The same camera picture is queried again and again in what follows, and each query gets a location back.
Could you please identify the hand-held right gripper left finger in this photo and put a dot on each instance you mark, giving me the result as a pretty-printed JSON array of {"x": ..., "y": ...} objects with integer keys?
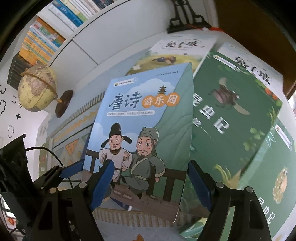
[{"x": 101, "y": 183}]

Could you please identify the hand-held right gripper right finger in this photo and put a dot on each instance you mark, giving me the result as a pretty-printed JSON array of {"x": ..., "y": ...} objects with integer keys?
[{"x": 198, "y": 185}]

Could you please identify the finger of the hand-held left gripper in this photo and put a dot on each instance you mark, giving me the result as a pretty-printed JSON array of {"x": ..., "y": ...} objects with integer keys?
[{"x": 71, "y": 169}]

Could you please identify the green beetle book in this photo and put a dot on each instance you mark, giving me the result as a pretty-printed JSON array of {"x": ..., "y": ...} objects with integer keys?
[{"x": 219, "y": 139}]

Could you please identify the green caterpillar book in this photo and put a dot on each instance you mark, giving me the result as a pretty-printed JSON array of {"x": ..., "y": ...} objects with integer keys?
[{"x": 266, "y": 185}]

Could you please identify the light blue cartoon men book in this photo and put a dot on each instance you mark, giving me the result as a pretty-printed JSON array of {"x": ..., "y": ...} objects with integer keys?
[{"x": 143, "y": 115}]

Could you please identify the white book with orange flowers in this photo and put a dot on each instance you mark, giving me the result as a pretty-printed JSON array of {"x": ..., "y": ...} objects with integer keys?
[{"x": 240, "y": 54}]

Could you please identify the white book with yellow field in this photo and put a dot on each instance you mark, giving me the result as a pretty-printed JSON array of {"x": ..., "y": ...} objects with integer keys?
[{"x": 175, "y": 49}]

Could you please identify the row of black books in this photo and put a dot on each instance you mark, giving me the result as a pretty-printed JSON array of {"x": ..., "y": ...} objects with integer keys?
[{"x": 16, "y": 71}]

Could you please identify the row of orange yellow books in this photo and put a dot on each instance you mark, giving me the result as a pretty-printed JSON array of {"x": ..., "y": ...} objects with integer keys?
[{"x": 39, "y": 39}]

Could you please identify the row of white blue books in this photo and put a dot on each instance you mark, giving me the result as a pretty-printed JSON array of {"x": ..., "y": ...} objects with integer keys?
[{"x": 69, "y": 14}]

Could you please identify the patterned woven mat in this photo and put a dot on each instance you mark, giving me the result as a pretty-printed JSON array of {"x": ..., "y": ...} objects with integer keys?
[{"x": 69, "y": 129}]

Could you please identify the beige globe on wooden base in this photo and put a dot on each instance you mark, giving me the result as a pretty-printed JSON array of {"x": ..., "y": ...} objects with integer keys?
[{"x": 34, "y": 92}]

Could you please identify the red tassel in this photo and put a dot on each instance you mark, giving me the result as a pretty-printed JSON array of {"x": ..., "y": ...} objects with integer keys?
[{"x": 215, "y": 29}]

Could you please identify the round embroidered fan on stand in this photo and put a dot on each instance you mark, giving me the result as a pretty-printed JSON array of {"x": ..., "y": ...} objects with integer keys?
[{"x": 182, "y": 20}]

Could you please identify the brown wooden cabinet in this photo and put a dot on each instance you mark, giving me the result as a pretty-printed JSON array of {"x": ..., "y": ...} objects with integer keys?
[{"x": 254, "y": 23}]

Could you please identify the cloud wall decal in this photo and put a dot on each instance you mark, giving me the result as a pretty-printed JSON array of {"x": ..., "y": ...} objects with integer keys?
[
  {"x": 2, "y": 105},
  {"x": 10, "y": 131}
]

